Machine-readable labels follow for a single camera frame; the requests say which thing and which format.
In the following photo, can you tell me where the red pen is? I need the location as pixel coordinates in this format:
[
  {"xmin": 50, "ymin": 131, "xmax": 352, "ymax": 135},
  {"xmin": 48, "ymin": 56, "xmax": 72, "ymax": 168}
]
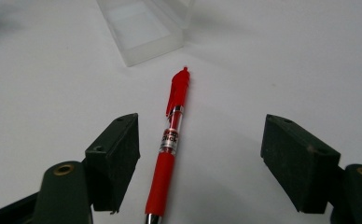
[{"xmin": 144, "ymin": 66, "xmax": 191, "ymax": 224}]

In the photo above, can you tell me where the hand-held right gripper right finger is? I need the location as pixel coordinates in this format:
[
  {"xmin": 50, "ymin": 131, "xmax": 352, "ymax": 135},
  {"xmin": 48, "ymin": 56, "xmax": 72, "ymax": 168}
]
[{"xmin": 260, "ymin": 114, "xmax": 362, "ymax": 224}]

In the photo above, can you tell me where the clear plastic box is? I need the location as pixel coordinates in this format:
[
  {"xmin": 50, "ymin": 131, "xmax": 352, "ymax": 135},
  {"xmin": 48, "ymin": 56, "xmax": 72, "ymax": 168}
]
[{"xmin": 95, "ymin": 0, "xmax": 196, "ymax": 67}]

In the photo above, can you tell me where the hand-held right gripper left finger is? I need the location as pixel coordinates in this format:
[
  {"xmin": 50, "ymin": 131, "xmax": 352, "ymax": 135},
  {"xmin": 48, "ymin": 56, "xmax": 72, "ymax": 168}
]
[{"xmin": 32, "ymin": 112, "xmax": 141, "ymax": 224}]

